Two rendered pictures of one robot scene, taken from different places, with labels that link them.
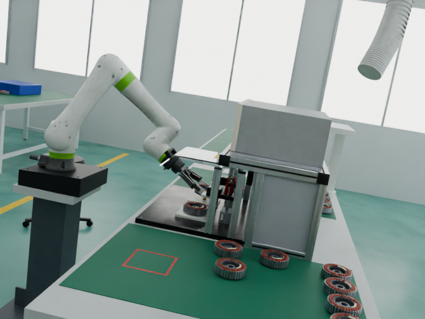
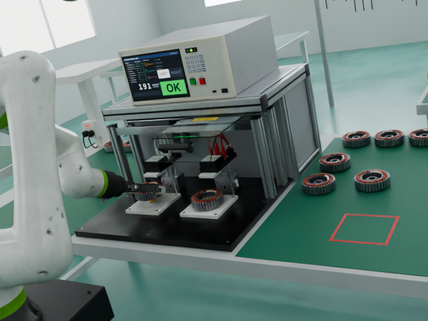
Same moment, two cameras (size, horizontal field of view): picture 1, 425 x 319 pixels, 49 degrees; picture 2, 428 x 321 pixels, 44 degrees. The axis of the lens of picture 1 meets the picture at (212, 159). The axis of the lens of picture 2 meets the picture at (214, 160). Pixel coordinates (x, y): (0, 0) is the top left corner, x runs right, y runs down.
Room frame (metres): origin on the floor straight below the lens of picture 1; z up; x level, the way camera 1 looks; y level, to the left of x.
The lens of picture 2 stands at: (1.29, 1.50, 1.51)
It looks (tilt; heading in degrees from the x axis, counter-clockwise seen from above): 19 degrees down; 296
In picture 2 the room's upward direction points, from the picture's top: 13 degrees counter-clockwise
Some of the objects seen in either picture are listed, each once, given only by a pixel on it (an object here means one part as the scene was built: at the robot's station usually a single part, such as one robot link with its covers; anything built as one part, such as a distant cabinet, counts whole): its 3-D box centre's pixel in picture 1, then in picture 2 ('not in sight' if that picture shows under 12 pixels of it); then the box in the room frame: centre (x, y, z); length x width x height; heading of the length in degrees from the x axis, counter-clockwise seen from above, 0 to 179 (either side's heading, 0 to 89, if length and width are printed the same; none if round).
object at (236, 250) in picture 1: (227, 249); (318, 183); (1.71, -0.11, 0.77); 0.11 x 0.11 x 0.04
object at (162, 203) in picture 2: (204, 200); (153, 203); (2.30, 0.01, 0.78); 0.15 x 0.15 x 0.01; 82
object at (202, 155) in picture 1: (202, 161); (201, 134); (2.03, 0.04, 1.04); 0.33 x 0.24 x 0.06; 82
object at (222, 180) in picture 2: (225, 215); (227, 182); (2.04, -0.10, 0.80); 0.08 x 0.05 x 0.06; 172
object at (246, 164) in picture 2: (255, 188); (207, 140); (2.14, -0.23, 0.92); 0.66 x 0.01 x 0.30; 172
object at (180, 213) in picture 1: (194, 213); (209, 206); (2.06, 0.04, 0.78); 0.15 x 0.15 x 0.01; 82
